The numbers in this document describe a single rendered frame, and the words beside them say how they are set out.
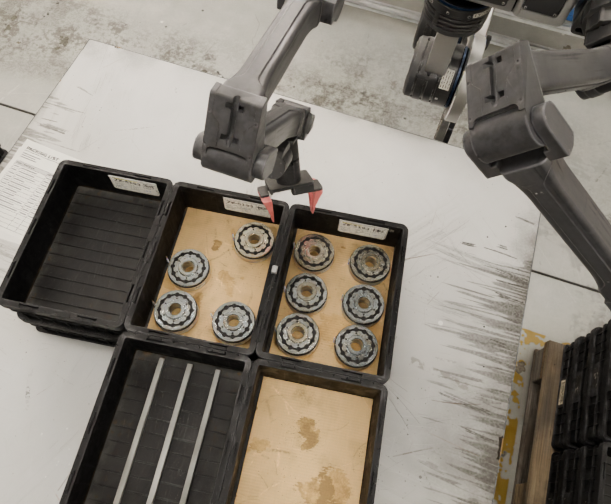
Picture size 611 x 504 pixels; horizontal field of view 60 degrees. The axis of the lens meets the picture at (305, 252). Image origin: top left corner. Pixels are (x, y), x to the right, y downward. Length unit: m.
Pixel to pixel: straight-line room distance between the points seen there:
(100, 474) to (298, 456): 0.43
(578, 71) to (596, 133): 2.21
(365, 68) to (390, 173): 1.32
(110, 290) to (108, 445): 0.37
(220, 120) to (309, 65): 2.19
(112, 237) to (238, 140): 0.78
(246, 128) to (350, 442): 0.78
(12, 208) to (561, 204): 1.47
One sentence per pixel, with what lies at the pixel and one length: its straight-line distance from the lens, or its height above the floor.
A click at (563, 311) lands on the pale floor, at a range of 2.50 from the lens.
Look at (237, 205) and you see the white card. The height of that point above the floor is 0.89.
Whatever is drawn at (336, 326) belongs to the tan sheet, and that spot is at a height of 0.83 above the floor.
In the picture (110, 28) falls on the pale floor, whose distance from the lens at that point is 3.22.
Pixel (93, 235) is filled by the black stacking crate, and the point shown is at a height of 0.83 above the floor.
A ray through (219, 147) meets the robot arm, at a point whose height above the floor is 1.47.
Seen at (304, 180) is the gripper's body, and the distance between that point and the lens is 1.22.
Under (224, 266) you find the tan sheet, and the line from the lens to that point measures 1.38.
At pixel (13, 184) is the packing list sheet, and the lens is 1.82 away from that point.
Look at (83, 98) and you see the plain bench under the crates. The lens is 1.95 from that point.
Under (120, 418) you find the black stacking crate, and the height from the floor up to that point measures 0.83.
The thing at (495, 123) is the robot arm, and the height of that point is 1.59.
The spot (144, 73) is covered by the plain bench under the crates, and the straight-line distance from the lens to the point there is 1.96.
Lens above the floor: 2.09
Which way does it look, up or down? 65 degrees down
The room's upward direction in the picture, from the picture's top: 6 degrees clockwise
